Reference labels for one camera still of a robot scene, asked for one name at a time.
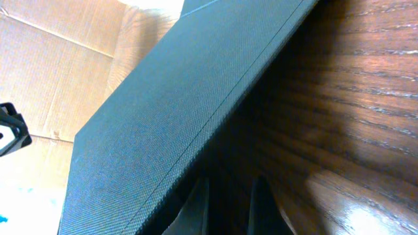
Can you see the black gift box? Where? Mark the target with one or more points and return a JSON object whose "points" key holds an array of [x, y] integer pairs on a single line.
{"points": [[133, 151]]}

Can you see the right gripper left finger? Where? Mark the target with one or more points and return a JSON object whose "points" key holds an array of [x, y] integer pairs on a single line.
{"points": [[192, 219]]}

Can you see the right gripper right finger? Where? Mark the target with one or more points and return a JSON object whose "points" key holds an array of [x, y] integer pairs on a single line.
{"points": [[264, 215]]}

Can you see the brown cardboard box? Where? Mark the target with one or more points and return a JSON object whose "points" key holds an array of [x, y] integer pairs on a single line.
{"points": [[60, 60]]}

